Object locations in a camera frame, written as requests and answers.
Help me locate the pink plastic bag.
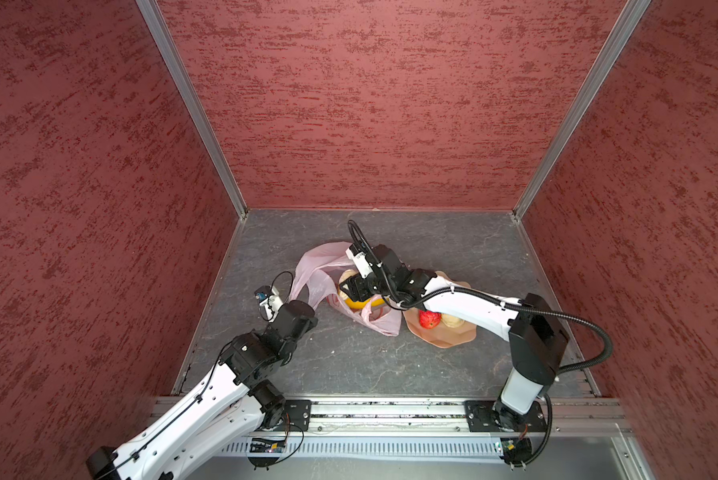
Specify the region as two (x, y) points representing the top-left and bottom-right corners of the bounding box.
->
(289, 242), (402, 337)

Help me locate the red fake strawberry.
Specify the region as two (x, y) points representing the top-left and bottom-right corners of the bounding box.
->
(418, 310), (442, 330)

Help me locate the pink scalloped bowl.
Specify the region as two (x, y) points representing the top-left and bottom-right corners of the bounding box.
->
(402, 269), (479, 350)

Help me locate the beige fake fruit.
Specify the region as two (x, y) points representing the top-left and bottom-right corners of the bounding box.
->
(441, 313), (464, 329)

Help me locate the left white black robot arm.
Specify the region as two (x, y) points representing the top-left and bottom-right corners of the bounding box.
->
(86, 300), (318, 479)

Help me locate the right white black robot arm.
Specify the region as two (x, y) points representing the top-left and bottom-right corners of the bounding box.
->
(339, 243), (569, 431)

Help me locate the yellow fake banana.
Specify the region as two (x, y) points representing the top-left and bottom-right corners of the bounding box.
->
(337, 286), (385, 311)

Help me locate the right black corrugated cable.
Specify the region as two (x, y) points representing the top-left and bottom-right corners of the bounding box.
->
(346, 219), (614, 466)

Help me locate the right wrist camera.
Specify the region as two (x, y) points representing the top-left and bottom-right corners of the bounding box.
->
(346, 244), (374, 279)

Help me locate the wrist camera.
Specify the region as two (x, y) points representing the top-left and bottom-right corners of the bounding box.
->
(254, 285), (284, 322)
(346, 244), (374, 279)

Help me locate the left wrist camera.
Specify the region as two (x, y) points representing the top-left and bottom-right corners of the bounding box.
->
(254, 285), (284, 322)

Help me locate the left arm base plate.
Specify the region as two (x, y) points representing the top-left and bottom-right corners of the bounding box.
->
(273, 399), (313, 432)

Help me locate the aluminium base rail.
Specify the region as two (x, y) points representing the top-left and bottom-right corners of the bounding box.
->
(145, 395), (630, 436)

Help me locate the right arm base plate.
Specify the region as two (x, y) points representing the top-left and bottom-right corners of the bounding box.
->
(463, 400), (548, 433)

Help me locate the left aluminium corner post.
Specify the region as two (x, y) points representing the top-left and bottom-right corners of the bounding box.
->
(136, 0), (249, 222)

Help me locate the aluminium corner post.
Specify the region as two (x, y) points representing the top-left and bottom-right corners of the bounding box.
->
(136, 0), (249, 222)
(513, 0), (651, 223)

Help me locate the right aluminium corner post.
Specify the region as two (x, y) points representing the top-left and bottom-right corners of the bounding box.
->
(513, 0), (651, 223)

